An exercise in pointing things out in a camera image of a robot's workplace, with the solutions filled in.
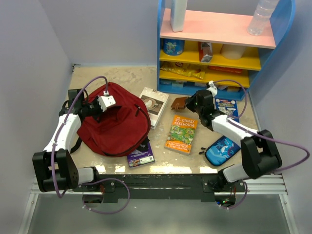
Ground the aluminium rail frame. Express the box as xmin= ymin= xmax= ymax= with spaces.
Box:
xmin=17 ymin=63 xmax=299 ymax=234

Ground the red flat box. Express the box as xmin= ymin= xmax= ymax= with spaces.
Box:
xmin=208 ymin=66 xmax=243 ymax=74

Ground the brown leather wallet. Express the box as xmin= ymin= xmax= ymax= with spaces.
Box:
xmin=171 ymin=97 xmax=188 ymax=110

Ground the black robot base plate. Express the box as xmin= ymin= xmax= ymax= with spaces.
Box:
xmin=73 ymin=174 xmax=246 ymax=203

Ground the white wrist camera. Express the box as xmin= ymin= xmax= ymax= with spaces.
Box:
xmin=206 ymin=80 xmax=218 ymax=97
xmin=97 ymin=96 xmax=116 ymax=112

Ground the yellow chips bag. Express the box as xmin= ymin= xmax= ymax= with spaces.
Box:
xmin=160 ymin=61 xmax=207 ymax=79

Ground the purple paperback book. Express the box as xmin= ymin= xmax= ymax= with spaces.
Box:
xmin=127 ymin=142 xmax=155 ymax=168

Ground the orange treehouse paperback book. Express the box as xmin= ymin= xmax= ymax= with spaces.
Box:
xmin=165 ymin=115 xmax=198 ymax=155

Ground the blue snack can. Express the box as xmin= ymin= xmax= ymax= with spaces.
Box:
xmin=162 ymin=39 xmax=185 ymax=56

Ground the white carton on shelf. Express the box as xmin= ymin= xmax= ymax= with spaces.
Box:
xmin=170 ymin=0 xmax=188 ymax=32

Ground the red backpack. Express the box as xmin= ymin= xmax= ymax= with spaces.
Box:
xmin=71 ymin=82 xmax=151 ymax=157

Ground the orange silver snack packet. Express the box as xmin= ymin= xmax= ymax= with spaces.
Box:
xmin=198 ymin=42 xmax=213 ymax=63

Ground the blue pencil case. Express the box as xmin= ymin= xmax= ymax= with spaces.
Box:
xmin=199 ymin=136 xmax=241 ymax=167

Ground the white coffee photo notebook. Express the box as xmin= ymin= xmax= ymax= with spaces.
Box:
xmin=139 ymin=87 xmax=169 ymax=129

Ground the clear plastic water bottle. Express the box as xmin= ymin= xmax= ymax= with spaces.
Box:
xmin=247 ymin=0 xmax=279 ymax=36

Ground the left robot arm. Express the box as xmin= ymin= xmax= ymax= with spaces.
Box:
xmin=32 ymin=89 xmax=102 ymax=192

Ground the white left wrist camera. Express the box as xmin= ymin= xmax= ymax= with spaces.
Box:
xmin=97 ymin=96 xmax=116 ymax=112

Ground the blue comic paperback book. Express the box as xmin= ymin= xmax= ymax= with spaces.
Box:
xmin=214 ymin=98 xmax=239 ymax=117

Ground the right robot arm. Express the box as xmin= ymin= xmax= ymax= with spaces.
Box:
xmin=185 ymin=89 xmax=282 ymax=192

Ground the blue yellow pink shelf unit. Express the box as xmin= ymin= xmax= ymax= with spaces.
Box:
xmin=157 ymin=0 xmax=295 ymax=100

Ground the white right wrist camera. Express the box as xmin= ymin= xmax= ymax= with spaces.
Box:
xmin=206 ymin=80 xmax=218 ymax=97

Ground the white paper roll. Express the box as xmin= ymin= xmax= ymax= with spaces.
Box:
xmin=220 ymin=44 xmax=247 ymax=60

